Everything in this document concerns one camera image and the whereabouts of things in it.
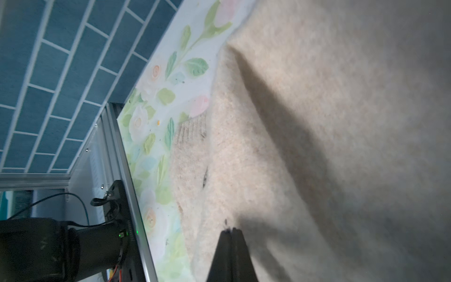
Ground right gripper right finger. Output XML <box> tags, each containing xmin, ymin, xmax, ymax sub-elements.
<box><xmin>231</xmin><ymin>228</ymin><xmax>258</xmax><ymax>282</ymax></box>

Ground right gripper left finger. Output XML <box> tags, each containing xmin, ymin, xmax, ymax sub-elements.
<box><xmin>207</xmin><ymin>229</ymin><xmax>232</xmax><ymax>282</ymax></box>

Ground beige knitted scarf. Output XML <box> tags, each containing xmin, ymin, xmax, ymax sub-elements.
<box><xmin>171</xmin><ymin>1</ymin><xmax>451</xmax><ymax>282</ymax></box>

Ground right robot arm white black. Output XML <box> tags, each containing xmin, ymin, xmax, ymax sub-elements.
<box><xmin>1</xmin><ymin>218</ymin><xmax>145</xmax><ymax>282</ymax></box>

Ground aluminium front rail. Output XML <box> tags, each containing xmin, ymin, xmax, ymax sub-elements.
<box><xmin>66</xmin><ymin>102</ymin><xmax>159</xmax><ymax>282</ymax></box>

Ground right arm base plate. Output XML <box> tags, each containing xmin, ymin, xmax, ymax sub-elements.
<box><xmin>102</xmin><ymin>180</ymin><xmax>146</xmax><ymax>282</ymax></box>

